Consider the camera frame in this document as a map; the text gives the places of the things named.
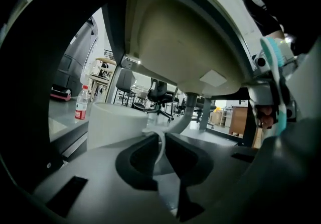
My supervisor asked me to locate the brown wooden sink cabinet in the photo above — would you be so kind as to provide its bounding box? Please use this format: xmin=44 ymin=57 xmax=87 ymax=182
xmin=228 ymin=105 xmax=249 ymax=138

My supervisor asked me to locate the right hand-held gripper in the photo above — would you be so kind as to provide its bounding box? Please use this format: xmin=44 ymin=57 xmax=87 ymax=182
xmin=246 ymin=38 xmax=321 ymax=130

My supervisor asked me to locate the clear water bottle red label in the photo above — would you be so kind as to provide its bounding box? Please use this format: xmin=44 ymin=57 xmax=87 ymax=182
xmin=74 ymin=84 xmax=90 ymax=121

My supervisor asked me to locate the grey office chair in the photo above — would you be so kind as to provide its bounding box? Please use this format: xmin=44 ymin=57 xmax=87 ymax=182
xmin=115 ymin=68 xmax=138 ymax=107

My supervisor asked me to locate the large white ceramic sink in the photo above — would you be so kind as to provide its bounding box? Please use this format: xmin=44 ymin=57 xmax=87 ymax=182
xmin=22 ymin=0 xmax=268 ymax=97

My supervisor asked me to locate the pale green plastic cup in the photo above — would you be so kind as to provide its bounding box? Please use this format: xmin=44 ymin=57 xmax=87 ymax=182
xmin=86 ymin=101 xmax=168 ymax=167

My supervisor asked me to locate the black office chair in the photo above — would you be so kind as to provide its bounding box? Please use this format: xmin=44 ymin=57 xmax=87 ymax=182
xmin=146 ymin=78 xmax=181 ymax=124

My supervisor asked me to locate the large dark grey machine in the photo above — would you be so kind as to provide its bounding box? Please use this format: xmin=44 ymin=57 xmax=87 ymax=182
xmin=51 ymin=16 xmax=100 ymax=98

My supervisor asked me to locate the person's right forearm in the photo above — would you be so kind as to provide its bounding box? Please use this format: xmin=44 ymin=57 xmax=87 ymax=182
xmin=263 ymin=30 xmax=286 ymax=41

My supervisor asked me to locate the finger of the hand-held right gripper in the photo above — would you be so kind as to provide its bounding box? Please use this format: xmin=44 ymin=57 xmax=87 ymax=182
xmin=175 ymin=117 xmax=321 ymax=224

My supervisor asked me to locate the person's right hand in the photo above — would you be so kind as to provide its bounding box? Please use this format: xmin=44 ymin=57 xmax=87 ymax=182
xmin=257 ymin=105 xmax=274 ymax=129

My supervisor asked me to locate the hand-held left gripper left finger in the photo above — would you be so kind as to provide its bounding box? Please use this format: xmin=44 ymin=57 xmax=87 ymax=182
xmin=32 ymin=134 xmax=178 ymax=224

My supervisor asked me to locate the teal toothbrush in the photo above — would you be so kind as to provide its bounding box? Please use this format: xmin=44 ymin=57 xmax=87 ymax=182
xmin=259 ymin=36 xmax=288 ymax=136

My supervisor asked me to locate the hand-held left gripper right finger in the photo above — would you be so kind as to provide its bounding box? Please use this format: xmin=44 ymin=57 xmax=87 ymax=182
xmin=164 ymin=132 xmax=260 ymax=222

